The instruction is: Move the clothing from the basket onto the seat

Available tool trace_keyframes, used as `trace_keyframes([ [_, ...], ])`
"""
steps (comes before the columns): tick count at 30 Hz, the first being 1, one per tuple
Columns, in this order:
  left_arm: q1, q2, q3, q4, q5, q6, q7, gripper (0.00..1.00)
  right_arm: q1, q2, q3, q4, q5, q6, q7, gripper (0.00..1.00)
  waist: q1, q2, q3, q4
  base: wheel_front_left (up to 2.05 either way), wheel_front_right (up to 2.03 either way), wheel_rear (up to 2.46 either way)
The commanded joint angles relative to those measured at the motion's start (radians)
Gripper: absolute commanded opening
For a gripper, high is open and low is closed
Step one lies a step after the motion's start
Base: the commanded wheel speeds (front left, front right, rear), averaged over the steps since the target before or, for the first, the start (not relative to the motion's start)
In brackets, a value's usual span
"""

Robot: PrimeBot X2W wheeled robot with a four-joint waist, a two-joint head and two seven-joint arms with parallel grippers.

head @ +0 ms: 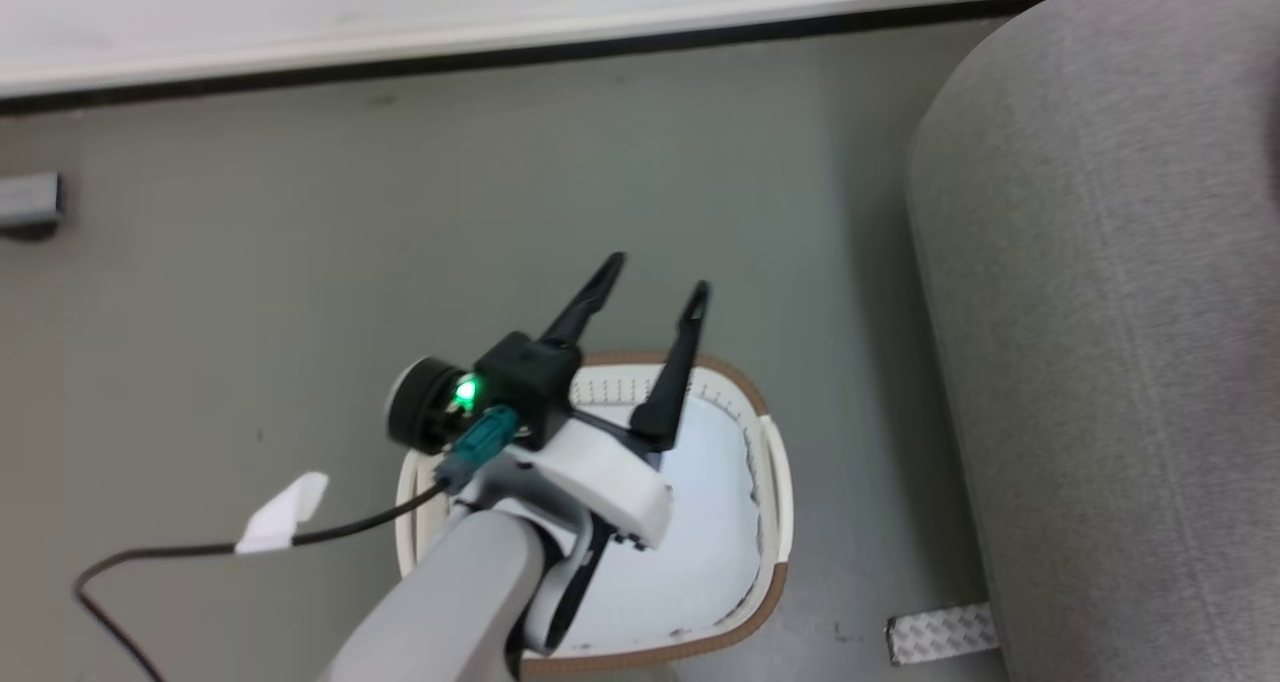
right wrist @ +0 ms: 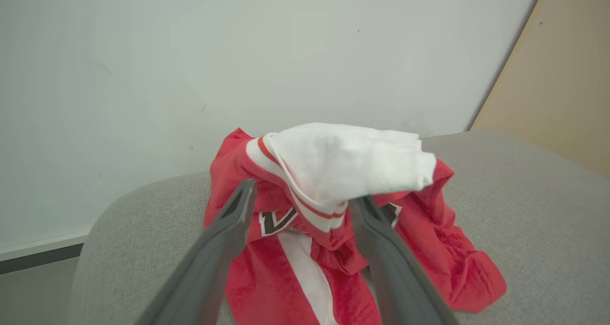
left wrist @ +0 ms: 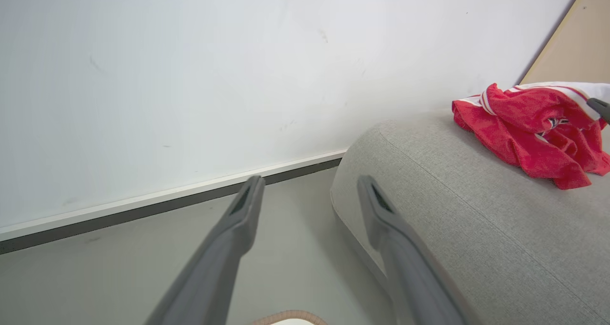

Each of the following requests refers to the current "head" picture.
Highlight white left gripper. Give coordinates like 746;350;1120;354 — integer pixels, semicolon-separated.
468;252;714;655

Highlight grey fabric sofa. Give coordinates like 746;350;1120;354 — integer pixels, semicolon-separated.
904;0;1280;682

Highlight white plastic laundry basket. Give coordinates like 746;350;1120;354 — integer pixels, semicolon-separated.
394;351;795;676

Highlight metal tread plate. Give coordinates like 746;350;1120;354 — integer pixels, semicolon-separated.
886;602;1002;667

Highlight teal cable connector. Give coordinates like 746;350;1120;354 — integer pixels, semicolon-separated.
434;407;522;494

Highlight white wall cable duct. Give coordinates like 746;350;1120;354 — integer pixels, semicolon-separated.
0;0;1211;100

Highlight white cable tag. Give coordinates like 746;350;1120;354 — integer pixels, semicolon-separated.
234;471;330;554

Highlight thin black cable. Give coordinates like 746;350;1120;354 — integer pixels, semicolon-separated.
74;484;451;682

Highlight grey metal frame leg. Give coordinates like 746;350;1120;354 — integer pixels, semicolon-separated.
0;171;64;235

